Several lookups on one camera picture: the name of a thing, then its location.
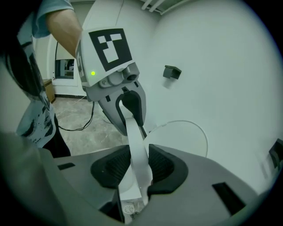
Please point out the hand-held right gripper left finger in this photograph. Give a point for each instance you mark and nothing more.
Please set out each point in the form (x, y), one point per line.
(88, 172)

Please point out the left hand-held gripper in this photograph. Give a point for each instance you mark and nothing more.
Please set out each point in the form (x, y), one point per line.
(110, 50)

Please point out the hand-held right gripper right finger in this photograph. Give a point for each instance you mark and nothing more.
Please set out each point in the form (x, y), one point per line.
(199, 187)

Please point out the person's left forearm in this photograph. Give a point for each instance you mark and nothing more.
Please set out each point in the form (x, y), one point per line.
(66, 33)

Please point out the person's black trousers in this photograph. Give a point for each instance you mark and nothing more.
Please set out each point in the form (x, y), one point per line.
(59, 145)

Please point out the black yellow striped baseboard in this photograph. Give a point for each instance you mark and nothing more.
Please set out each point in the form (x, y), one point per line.
(70, 96)

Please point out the dark glass window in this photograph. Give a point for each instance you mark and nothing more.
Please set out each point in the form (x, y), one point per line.
(65, 68)

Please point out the plain brown cardboard box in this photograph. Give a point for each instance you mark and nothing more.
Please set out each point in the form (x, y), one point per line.
(49, 90)

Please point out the bundle of white ceiling pipes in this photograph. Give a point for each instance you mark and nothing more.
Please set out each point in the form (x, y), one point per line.
(152, 6)

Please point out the person's light blue printed shirt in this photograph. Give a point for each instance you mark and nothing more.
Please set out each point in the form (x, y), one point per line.
(44, 19)

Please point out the black wall-mounted holder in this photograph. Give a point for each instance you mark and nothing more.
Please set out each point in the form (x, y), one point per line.
(172, 71)
(277, 153)

